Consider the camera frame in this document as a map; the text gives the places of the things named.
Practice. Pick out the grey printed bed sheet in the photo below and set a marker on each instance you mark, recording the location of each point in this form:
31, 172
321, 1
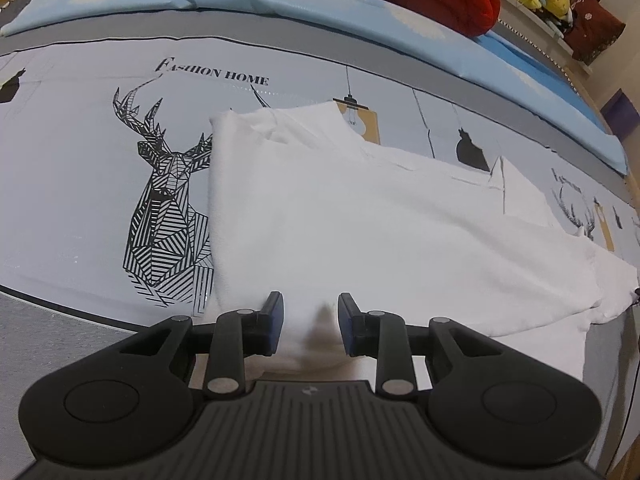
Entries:
75, 160

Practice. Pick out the white long-sleeve shirt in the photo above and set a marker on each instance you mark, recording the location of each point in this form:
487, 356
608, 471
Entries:
375, 220

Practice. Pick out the dark red cushion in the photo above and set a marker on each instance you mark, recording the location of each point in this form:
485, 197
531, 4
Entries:
595, 27

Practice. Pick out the purple box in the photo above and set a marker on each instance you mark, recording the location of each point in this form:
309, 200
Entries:
620, 117

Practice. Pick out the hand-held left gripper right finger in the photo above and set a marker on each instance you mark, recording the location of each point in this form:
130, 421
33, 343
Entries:
347, 327

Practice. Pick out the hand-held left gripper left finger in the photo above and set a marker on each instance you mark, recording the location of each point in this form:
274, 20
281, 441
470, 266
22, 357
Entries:
275, 325

